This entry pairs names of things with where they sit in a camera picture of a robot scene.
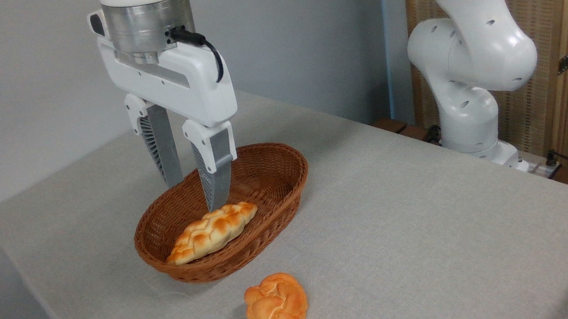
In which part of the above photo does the light blue vertical strip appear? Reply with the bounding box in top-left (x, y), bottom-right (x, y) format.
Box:
top-left (375, 0), bottom-right (403, 119)

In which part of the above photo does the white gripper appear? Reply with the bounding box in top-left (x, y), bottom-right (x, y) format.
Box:
top-left (87, 0), bottom-right (251, 224)

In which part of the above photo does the grey tablecloth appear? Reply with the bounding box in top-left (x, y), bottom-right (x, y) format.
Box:
top-left (0, 46), bottom-right (568, 319)

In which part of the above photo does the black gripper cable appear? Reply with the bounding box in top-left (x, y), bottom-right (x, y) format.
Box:
top-left (165, 22), bottom-right (226, 89)

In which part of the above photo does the brown wicker oval basket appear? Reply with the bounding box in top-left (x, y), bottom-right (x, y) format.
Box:
top-left (124, 137), bottom-right (322, 291)

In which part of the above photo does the long braided bread loaf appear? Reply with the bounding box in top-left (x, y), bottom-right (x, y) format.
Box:
top-left (160, 200), bottom-right (264, 267)

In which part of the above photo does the round knotted bread roll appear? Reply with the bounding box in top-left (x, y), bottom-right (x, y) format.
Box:
top-left (241, 269), bottom-right (310, 319)

